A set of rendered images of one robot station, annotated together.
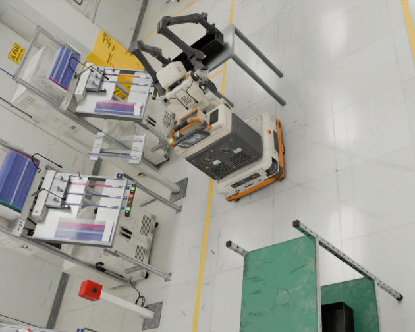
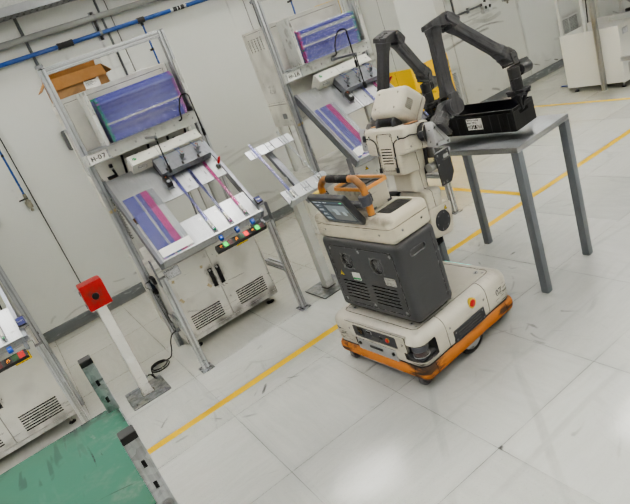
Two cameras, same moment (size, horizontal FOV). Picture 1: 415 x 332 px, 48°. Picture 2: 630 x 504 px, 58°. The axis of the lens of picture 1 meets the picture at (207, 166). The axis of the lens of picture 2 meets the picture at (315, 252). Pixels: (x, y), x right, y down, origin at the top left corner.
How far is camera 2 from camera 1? 1.55 m
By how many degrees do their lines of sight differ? 21
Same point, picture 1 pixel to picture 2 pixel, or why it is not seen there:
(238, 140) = (397, 267)
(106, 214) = (197, 228)
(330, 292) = not seen: outside the picture
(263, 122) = (477, 283)
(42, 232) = (119, 186)
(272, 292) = not seen: outside the picture
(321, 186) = (456, 446)
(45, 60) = (318, 14)
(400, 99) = not seen: outside the picture
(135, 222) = (241, 274)
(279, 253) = (114, 461)
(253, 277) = (58, 456)
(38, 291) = (122, 264)
